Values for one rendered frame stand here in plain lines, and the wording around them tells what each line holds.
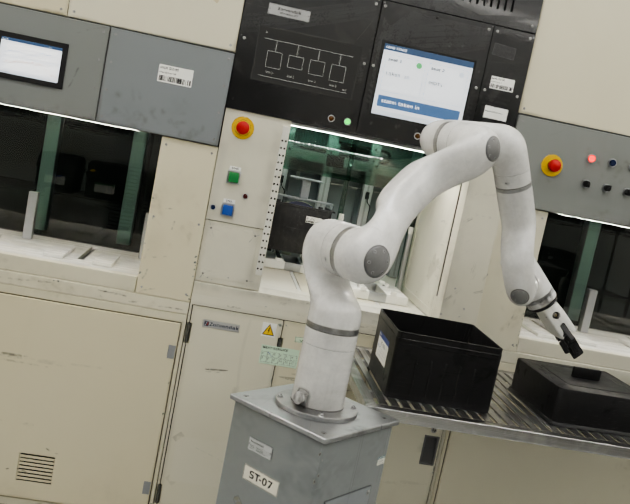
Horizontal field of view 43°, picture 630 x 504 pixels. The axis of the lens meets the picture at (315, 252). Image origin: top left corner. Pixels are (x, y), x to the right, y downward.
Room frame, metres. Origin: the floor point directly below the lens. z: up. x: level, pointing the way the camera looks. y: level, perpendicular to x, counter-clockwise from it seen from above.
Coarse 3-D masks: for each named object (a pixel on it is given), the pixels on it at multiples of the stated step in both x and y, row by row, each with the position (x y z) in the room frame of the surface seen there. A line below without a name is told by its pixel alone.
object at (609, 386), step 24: (528, 360) 2.27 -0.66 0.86; (528, 384) 2.18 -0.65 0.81; (552, 384) 2.05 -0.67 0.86; (576, 384) 2.08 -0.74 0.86; (600, 384) 2.14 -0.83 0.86; (624, 384) 2.20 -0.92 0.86; (552, 408) 2.02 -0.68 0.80; (576, 408) 2.02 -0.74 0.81; (600, 408) 2.03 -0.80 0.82; (624, 408) 2.04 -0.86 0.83; (600, 432) 2.03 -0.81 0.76; (624, 432) 2.04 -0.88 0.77
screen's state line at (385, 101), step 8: (384, 96) 2.47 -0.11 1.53; (376, 104) 2.47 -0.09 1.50; (384, 104) 2.48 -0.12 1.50; (392, 104) 2.48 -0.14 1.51; (400, 104) 2.48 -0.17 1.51; (408, 104) 2.48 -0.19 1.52; (416, 104) 2.49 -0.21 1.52; (424, 104) 2.49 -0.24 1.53; (416, 112) 2.49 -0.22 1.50; (424, 112) 2.49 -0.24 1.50; (432, 112) 2.49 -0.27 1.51; (440, 112) 2.50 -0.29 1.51; (448, 112) 2.50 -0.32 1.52; (456, 112) 2.50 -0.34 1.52
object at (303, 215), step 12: (312, 180) 3.03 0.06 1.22; (300, 192) 3.06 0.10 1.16; (276, 204) 2.96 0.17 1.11; (288, 204) 2.97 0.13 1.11; (324, 204) 3.08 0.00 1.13; (276, 216) 2.96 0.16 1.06; (288, 216) 2.97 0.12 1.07; (300, 216) 2.97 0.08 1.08; (312, 216) 2.98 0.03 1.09; (324, 216) 2.98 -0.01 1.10; (276, 228) 2.96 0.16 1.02; (288, 228) 2.97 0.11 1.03; (300, 228) 2.97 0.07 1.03; (276, 240) 2.96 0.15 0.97; (288, 240) 2.97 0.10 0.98; (300, 240) 2.98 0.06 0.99; (276, 252) 3.12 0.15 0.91; (300, 252) 2.98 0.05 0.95
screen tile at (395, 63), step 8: (392, 56) 2.47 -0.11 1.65; (392, 64) 2.48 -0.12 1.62; (400, 64) 2.48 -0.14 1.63; (408, 64) 2.48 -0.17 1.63; (424, 64) 2.49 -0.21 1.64; (384, 72) 2.47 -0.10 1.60; (408, 72) 2.48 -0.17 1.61; (416, 72) 2.49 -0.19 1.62; (384, 80) 2.47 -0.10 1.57; (392, 80) 2.48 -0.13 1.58; (400, 80) 2.48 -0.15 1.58; (416, 80) 2.49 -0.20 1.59; (384, 88) 2.47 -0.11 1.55; (392, 88) 2.48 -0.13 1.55; (400, 88) 2.48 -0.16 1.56; (408, 88) 2.48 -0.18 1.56; (416, 88) 2.49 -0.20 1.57; (416, 96) 2.49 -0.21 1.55
